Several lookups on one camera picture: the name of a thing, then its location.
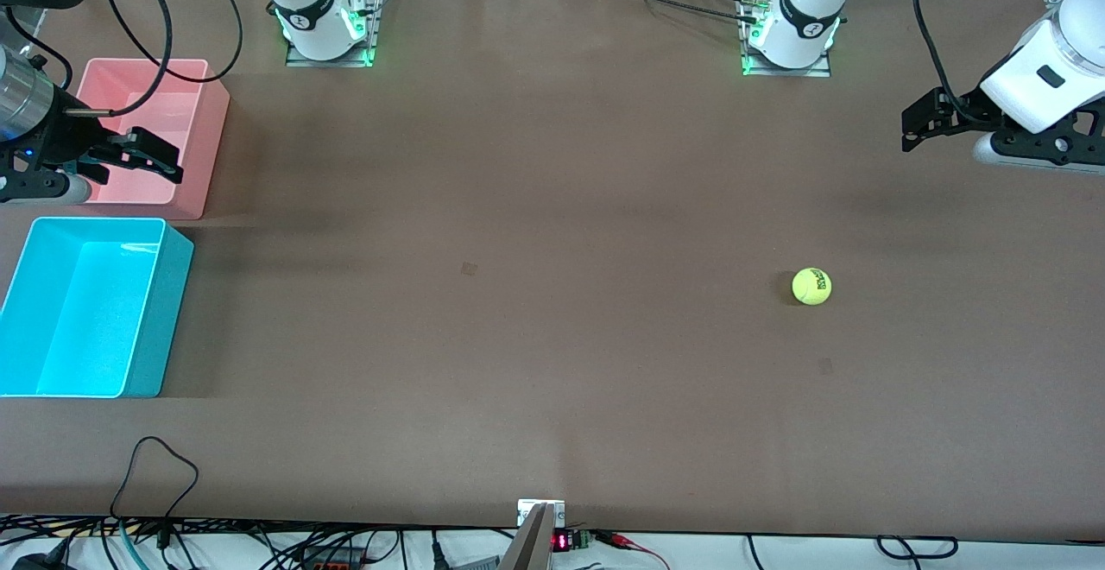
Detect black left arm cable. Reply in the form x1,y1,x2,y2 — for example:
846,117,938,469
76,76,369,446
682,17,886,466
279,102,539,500
912,0,994,122

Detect blue plastic bin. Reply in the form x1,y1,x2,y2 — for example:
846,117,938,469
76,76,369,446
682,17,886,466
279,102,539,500
0,217,195,399

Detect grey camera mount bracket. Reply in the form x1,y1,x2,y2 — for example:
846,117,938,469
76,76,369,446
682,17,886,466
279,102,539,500
516,498,566,570

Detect pink plastic bin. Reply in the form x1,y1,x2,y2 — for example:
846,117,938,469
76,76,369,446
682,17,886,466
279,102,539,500
73,58,231,221

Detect yellow tennis ball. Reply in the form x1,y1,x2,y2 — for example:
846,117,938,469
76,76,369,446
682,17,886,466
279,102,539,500
792,268,832,306

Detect black cable on table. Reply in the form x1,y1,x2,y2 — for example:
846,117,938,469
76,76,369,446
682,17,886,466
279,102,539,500
570,0,759,23

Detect red wire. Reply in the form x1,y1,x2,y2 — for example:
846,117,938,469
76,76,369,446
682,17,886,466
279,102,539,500
604,532,670,569

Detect black flat loop cable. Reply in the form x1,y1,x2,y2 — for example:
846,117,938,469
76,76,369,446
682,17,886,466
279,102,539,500
876,535,959,559

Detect thin black looped cable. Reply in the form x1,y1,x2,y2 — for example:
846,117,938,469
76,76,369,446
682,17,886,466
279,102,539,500
110,436,199,523

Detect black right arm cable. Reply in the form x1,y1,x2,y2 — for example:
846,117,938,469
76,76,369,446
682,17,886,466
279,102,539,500
86,0,244,117

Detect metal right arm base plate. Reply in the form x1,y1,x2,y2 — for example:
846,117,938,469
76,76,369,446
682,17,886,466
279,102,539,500
285,0,385,68

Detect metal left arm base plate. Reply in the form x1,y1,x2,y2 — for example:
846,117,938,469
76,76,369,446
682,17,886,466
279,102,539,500
741,0,831,79

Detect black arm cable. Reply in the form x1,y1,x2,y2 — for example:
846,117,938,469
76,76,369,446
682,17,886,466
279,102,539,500
912,0,994,122
86,0,244,117

